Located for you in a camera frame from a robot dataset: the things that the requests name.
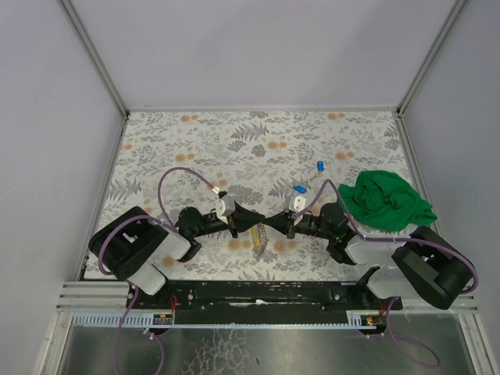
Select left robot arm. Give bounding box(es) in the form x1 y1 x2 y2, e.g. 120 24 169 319
88 203 265 295

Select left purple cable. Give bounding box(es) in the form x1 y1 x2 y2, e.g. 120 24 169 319
97 166 226 375

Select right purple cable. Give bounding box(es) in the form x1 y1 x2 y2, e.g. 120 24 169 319
296 179 480 370

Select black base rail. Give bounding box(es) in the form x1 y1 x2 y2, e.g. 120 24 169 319
133 280 391 326

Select green cloth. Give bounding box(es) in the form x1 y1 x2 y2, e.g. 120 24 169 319
338 170 437 232

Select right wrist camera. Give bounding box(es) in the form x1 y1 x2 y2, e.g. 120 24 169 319
284 195 306 213

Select blue tag lower key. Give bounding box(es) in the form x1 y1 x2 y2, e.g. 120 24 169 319
293 185 307 194

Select numbered keyring organizer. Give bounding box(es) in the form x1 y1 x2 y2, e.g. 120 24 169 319
251 223 269 256

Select purple cable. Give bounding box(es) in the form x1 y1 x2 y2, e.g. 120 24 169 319
296 179 480 370
97 166 226 375

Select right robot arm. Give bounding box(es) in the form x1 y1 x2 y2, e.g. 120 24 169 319
264 203 475 309

